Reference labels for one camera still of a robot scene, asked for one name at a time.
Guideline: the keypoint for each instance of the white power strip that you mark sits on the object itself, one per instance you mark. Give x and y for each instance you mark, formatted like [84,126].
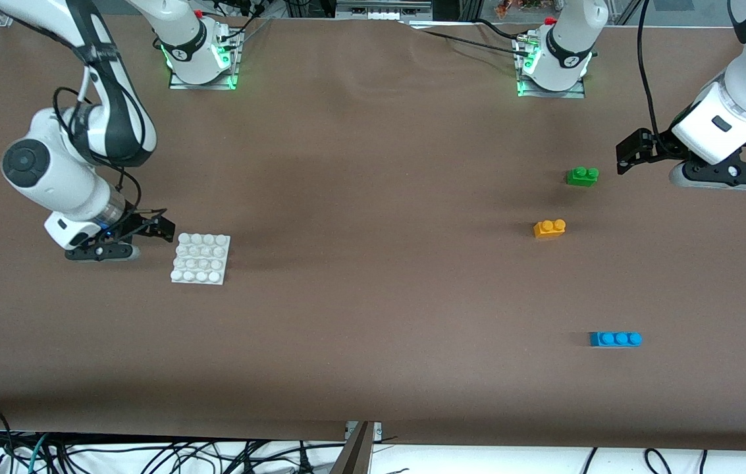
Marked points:
[379,13]

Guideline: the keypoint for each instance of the aluminium frame post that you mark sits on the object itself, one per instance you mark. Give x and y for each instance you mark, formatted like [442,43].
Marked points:
[469,8]

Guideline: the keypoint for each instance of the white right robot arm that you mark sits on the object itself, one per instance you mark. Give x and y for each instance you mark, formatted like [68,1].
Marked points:
[50,171]

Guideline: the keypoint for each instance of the brown table cover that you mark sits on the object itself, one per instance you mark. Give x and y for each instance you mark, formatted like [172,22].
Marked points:
[346,329]

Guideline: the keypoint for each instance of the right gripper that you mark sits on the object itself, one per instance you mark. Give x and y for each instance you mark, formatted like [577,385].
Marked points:
[137,224]

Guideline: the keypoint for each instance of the yellow two-stud block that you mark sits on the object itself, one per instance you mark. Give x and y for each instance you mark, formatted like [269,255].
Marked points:
[549,229]

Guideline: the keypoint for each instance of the white studded base plate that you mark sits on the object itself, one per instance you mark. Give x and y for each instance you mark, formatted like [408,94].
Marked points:
[201,260]

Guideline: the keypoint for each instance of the green two-stud block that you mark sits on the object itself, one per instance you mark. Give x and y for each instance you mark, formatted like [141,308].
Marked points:
[582,176]

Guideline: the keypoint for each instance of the blue three-stud block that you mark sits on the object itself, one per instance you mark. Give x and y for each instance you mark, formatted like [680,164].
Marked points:
[616,339]

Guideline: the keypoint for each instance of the grey metal beam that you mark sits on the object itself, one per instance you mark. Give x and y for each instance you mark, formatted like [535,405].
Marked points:
[353,457]

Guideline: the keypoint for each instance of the silver metal bracket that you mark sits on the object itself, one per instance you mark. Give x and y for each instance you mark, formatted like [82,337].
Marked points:
[378,431]

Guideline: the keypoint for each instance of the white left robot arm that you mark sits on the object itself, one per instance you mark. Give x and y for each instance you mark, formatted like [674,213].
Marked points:
[567,46]

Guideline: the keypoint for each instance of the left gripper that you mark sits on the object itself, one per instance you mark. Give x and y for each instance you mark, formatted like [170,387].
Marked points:
[657,149]

